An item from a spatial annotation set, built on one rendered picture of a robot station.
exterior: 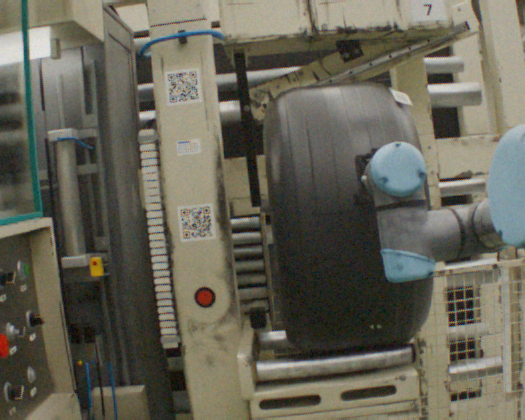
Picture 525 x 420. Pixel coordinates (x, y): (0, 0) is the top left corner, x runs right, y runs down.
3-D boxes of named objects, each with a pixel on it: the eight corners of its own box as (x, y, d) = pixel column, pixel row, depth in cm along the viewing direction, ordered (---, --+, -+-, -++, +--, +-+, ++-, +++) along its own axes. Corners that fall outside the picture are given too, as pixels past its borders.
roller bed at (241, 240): (201, 332, 200) (188, 222, 199) (206, 322, 215) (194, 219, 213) (274, 326, 199) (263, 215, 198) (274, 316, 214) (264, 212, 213)
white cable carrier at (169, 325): (163, 348, 162) (138, 130, 159) (166, 343, 167) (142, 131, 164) (182, 347, 162) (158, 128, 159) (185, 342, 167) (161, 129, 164)
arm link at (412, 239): (466, 271, 103) (456, 194, 103) (398, 283, 100) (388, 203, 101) (441, 272, 110) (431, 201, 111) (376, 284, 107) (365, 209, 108)
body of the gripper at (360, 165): (395, 155, 128) (406, 144, 116) (401, 205, 127) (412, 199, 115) (352, 159, 128) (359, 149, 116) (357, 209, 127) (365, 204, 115)
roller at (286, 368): (251, 363, 158) (253, 383, 156) (250, 359, 154) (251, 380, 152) (411, 345, 157) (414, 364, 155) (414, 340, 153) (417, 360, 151)
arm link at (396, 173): (379, 204, 100) (369, 141, 100) (369, 209, 111) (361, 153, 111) (434, 196, 100) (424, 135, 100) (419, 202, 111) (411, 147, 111)
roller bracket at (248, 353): (241, 402, 150) (236, 357, 149) (248, 356, 189) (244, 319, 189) (257, 400, 149) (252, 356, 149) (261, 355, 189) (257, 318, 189)
